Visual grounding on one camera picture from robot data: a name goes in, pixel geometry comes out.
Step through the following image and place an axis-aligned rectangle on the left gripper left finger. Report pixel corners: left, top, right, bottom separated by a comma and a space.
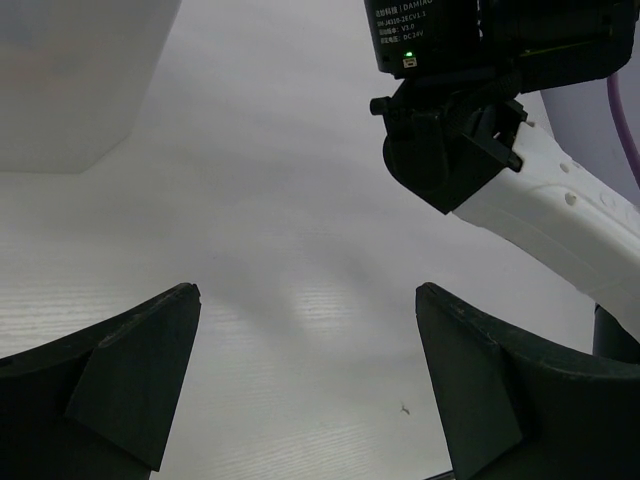
1, 283, 201, 479

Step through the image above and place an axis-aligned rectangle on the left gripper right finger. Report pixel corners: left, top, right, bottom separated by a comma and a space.
415, 283, 639, 479

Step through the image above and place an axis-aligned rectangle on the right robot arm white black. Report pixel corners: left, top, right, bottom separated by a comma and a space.
365, 1, 639, 363

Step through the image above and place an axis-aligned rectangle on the white octagonal plastic bin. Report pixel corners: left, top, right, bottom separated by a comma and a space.
1, 0, 181, 173

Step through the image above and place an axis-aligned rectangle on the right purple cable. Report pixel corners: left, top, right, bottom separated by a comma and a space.
605, 72, 640, 189

